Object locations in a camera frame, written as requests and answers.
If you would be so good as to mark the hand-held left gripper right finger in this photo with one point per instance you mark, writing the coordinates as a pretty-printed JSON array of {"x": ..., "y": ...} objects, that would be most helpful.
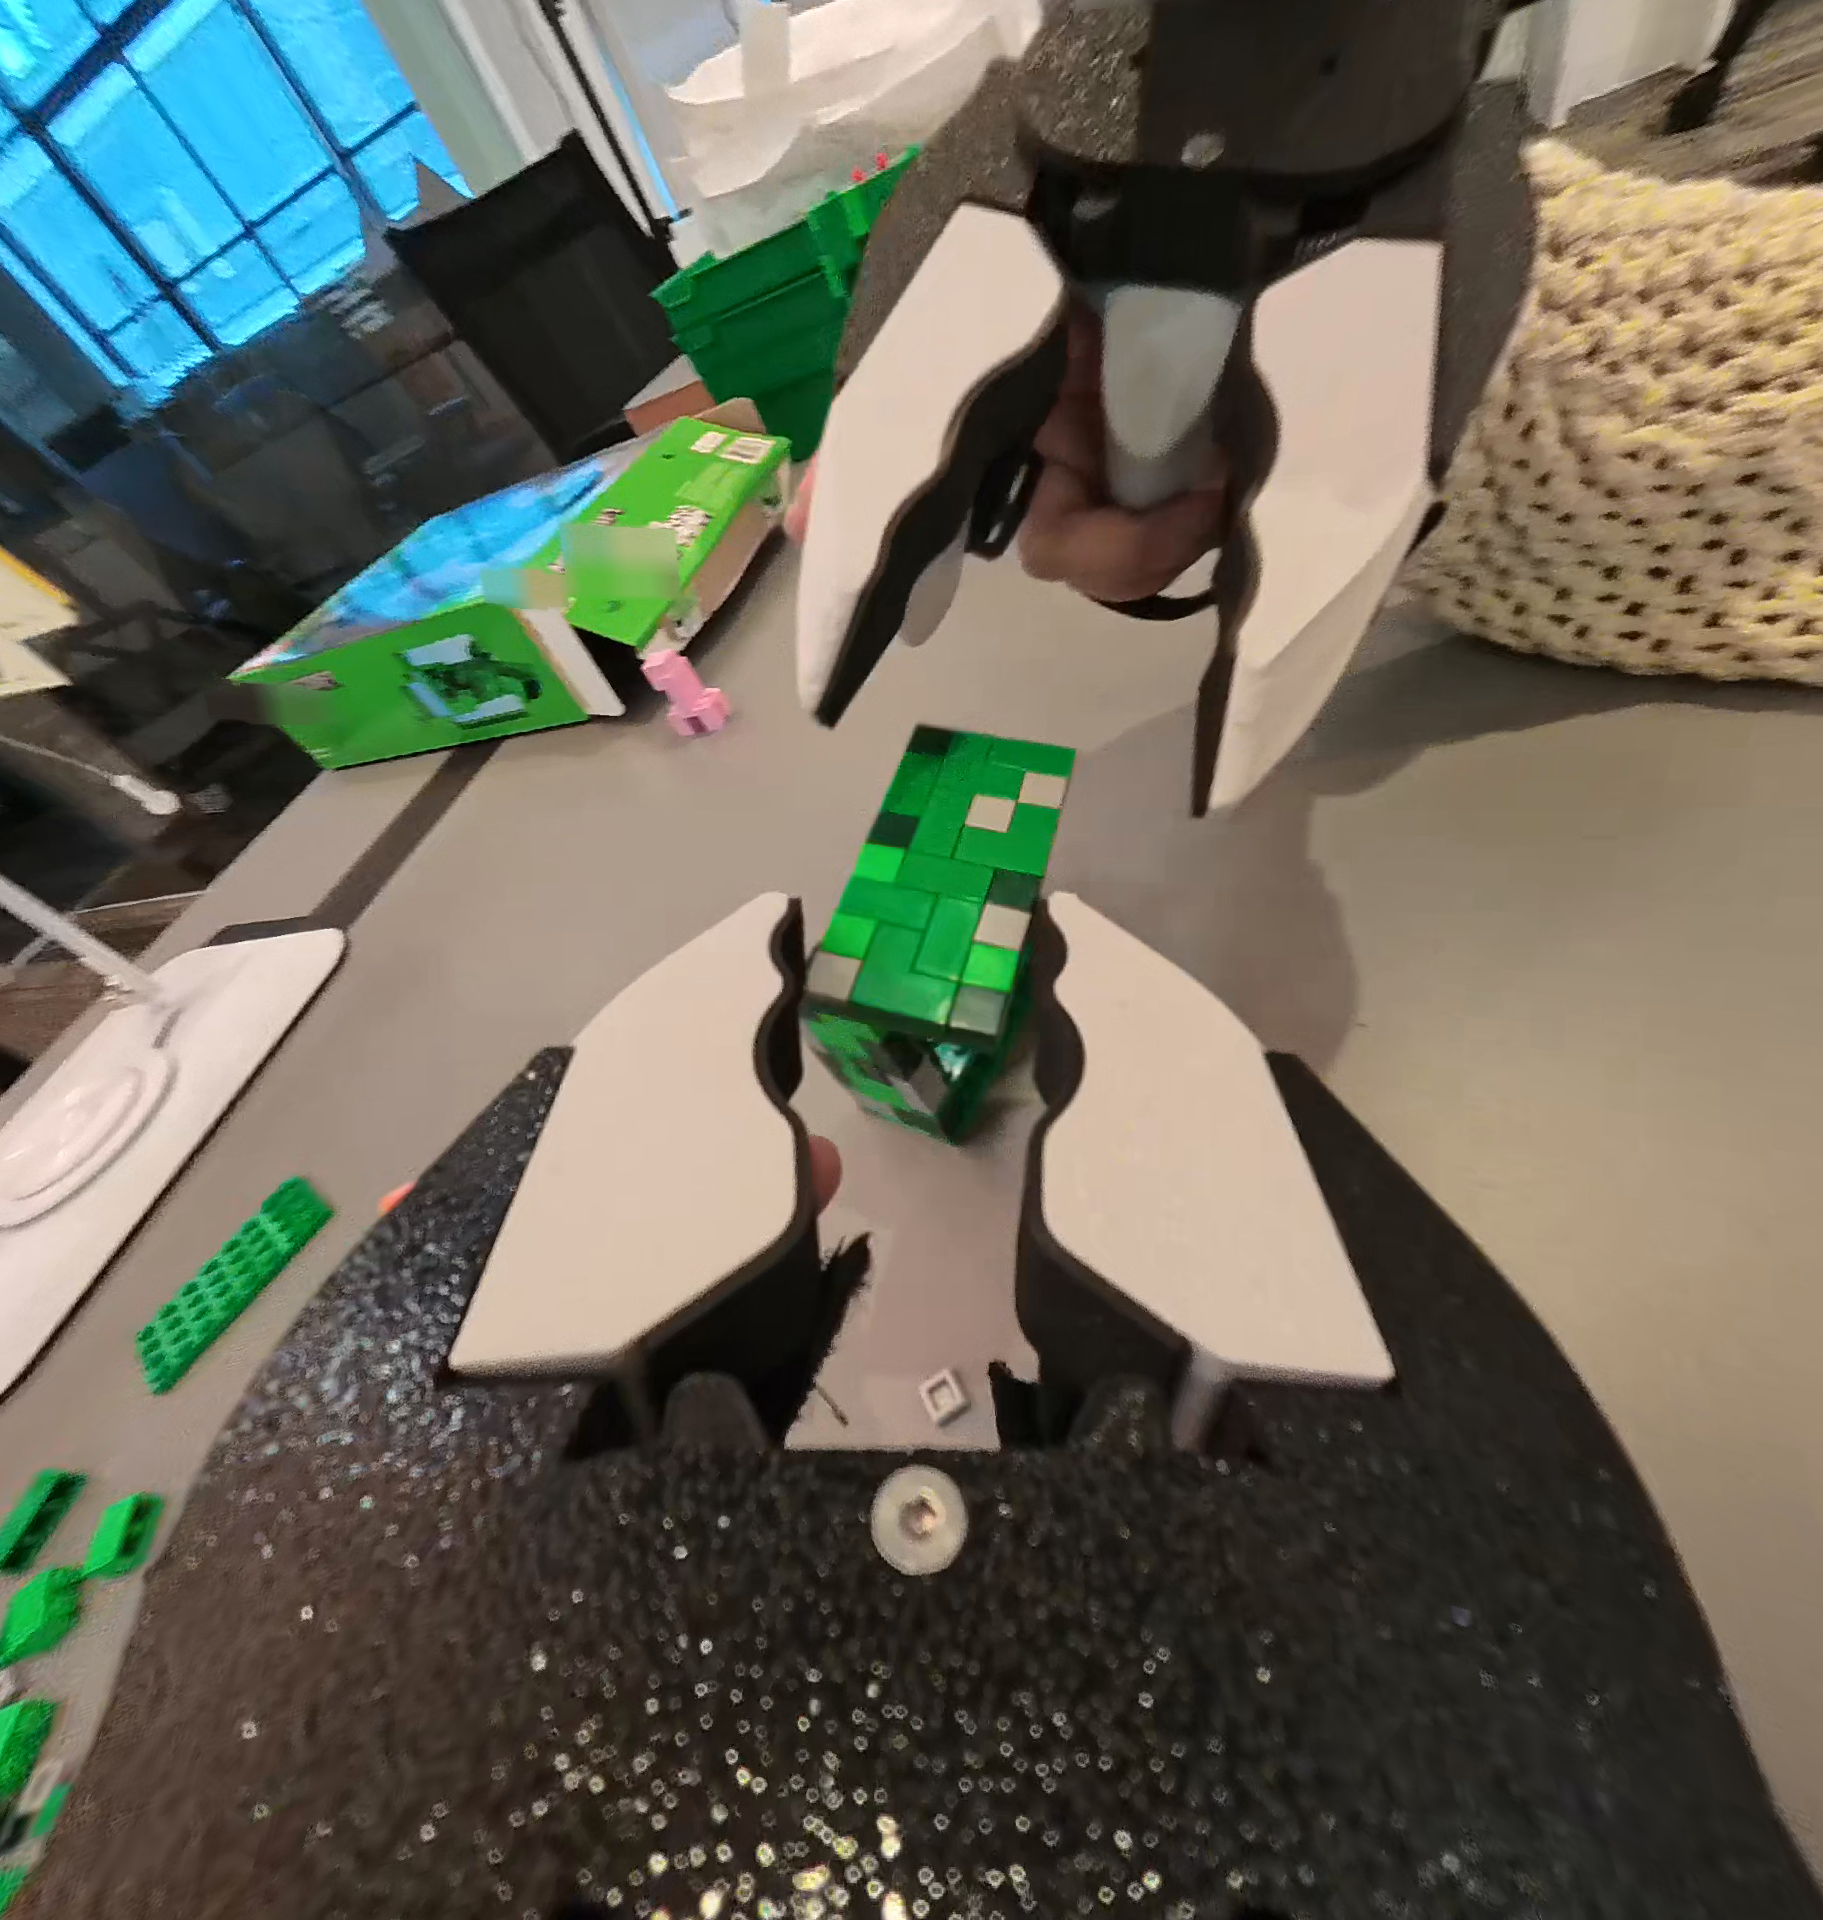
[{"x": 1197, "y": 1201}]

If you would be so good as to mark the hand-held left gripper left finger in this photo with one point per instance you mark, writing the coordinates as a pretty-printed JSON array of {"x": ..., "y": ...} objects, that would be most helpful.
[{"x": 657, "y": 1186}]

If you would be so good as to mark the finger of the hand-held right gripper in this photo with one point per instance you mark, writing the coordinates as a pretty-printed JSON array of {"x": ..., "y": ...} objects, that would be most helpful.
[
  {"x": 1346, "y": 450},
  {"x": 912, "y": 421}
]

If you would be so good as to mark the green lego creeper figure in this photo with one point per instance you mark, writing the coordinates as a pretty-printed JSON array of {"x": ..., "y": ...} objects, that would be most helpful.
[{"x": 942, "y": 930}]

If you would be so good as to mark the person's right forearm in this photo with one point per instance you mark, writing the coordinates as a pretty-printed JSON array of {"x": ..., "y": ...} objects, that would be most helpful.
[{"x": 1677, "y": 450}]

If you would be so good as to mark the small grey lego tile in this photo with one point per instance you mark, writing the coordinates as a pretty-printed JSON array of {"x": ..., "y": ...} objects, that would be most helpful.
[{"x": 943, "y": 1394}]

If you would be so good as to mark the pink lego pig figure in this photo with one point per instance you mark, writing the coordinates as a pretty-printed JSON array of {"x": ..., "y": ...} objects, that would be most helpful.
[{"x": 686, "y": 698}]

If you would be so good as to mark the long green lego plate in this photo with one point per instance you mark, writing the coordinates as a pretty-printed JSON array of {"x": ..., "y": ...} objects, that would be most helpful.
[{"x": 236, "y": 1282}]

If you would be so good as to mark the green lego set box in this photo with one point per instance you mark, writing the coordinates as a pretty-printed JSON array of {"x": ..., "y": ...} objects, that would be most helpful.
[{"x": 447, "y": 676}]

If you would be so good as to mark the person's left hand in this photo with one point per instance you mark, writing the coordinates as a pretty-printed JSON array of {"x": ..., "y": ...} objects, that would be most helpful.
[{"x": 823, "y": 1177}]

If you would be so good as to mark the person's right hand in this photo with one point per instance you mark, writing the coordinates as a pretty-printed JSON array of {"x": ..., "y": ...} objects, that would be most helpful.
[{"x": 1092, "y": 540}]

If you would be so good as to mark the stack of green crates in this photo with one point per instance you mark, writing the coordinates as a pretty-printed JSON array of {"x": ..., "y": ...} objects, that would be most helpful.
[{"x": 761, "y": 330}]

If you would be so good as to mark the white plastic bag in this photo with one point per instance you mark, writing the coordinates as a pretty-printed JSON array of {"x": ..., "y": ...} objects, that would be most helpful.
[{"x": 851, "y": 91}]

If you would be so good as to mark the black box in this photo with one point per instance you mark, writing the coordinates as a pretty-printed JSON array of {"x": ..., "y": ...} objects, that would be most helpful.
[{"x": 537, "y": 300}]

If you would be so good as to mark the white table mat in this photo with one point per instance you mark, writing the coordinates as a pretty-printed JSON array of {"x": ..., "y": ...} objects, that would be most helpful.
[{"x": 252, "y": 1020}]

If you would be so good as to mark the black chair base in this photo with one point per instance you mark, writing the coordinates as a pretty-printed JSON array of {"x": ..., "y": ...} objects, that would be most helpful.
[{"x": 1767, "y": 60}]

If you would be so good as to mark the white booklet stand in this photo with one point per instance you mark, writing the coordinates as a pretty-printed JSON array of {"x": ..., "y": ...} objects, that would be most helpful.
[{"x": 87, "y": 1117}]

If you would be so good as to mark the pile of small green bricks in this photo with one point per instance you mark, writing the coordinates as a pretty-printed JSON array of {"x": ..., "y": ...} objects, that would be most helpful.
[{"x": 41, "y": 1612}]

